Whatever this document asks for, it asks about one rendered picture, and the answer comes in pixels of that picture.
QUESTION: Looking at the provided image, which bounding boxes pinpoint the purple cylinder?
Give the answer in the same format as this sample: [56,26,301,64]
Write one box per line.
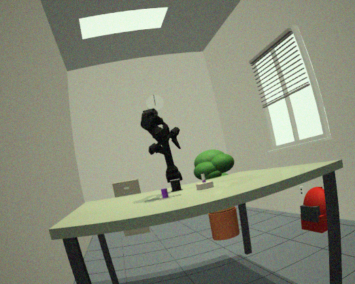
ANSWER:
[161,188,168,198]

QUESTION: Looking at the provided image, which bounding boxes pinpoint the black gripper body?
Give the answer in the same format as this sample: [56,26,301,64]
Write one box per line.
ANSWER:
[148,127,180,155]

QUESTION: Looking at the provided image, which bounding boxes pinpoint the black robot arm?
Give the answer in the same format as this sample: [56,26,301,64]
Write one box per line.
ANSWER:
[141,108,183,192]

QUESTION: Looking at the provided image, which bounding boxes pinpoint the cream square block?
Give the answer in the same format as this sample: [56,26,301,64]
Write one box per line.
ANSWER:
[196,181,214,190]

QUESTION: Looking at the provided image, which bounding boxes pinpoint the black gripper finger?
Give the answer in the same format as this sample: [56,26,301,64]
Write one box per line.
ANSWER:
[156,145,170,157]
[171,133,181,149]

